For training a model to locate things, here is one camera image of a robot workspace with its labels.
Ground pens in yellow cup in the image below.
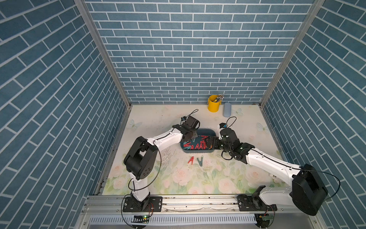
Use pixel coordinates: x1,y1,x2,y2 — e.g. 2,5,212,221
214,94,224,103

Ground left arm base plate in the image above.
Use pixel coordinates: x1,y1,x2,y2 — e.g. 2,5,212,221
122,196,163,212

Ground aluminium corner post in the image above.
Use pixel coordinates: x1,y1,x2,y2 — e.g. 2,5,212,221
74,0,131,109
259,0,325,110

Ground aluminium front rail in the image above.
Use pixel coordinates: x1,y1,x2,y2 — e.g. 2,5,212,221
81,194,315,215

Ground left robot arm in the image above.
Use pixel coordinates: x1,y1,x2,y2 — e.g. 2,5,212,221
124,115,200,203

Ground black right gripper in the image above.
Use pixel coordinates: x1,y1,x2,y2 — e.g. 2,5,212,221
204,135,232,155

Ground aluminium corner post left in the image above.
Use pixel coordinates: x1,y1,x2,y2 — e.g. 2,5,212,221
74,0,131,109

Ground red clothespin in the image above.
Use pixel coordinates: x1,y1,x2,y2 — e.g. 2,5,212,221
187,156,194,165

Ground dark teal clothespin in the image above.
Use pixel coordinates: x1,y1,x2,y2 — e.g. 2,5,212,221
197,156,204,167

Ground grey blue cylinder case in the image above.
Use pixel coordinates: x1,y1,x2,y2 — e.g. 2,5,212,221
223,102,232,118

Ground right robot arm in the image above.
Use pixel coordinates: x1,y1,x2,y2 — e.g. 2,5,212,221
205,128,328,216

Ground aluminium corner post right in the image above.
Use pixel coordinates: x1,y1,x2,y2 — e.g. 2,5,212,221
259,0,325,110

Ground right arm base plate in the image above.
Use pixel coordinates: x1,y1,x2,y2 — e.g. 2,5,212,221
236,194,277,212

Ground dark teal storage box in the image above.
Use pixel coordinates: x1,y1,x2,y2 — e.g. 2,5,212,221
180,128,217,154

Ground yellow pen cup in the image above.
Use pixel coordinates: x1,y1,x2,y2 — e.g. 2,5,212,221
207,95,221,113

